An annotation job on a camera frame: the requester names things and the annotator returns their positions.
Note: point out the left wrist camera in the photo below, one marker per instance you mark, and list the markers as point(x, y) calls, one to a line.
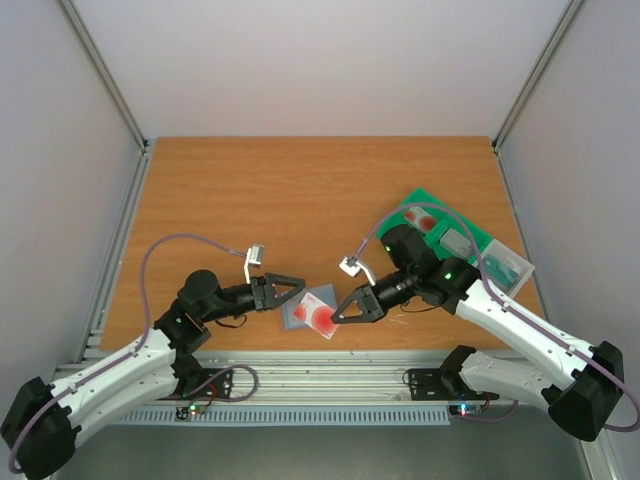
point(253, 260)

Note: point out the white translucent bin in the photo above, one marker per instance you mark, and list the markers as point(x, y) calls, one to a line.
point(523, 266)

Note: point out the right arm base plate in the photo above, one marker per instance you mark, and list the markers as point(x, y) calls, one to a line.
point(425, 384)

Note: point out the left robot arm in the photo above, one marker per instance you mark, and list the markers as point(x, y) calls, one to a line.
point(47, 422)

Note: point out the teal cards stack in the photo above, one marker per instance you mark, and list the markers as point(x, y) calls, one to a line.
point(500, 272)

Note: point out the red white cards stack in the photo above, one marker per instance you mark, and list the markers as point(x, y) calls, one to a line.
point(420, 219)

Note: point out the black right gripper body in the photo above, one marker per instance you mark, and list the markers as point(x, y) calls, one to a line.
point(373, 301)

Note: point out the grey slotted cable duct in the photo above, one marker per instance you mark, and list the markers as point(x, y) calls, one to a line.
point(228, 416)

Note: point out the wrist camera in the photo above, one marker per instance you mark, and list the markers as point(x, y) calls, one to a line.
point(253, 260)
point(353, 267)

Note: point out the aluminium corner post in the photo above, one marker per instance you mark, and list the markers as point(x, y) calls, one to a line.
point(560, 31)
point(89, 46)

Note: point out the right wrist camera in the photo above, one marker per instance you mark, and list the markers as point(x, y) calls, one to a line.
point(353, 267)

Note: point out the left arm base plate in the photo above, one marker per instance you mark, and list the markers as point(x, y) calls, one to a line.
point(202, 383)

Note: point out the right controller board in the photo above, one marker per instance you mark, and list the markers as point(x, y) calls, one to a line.
point(465, 410)

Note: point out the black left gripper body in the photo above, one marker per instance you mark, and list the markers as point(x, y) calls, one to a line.
point(230, 307)

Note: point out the green bin middle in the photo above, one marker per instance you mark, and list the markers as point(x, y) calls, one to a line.
point(471, 231)

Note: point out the aluminium table edge rail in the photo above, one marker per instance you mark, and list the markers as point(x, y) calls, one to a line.
point(349, 377)

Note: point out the aluminium corner post left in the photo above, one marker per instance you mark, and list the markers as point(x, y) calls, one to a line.
point(89, 46)

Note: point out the left controller board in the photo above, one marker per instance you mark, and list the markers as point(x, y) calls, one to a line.
point(191, 411)

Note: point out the green bin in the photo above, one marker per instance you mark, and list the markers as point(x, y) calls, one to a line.
point(471, 231)
point(417, 196)

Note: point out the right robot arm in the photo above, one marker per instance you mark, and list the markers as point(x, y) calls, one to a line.
point(577, 384)

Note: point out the aluminium corner post right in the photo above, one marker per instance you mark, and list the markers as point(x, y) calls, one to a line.
point(560, 31)

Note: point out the green bin far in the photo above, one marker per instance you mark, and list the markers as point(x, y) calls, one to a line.
point(417, 196)

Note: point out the controller board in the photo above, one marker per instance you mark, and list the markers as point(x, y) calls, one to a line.
point(465, 410)
point(191, 411)

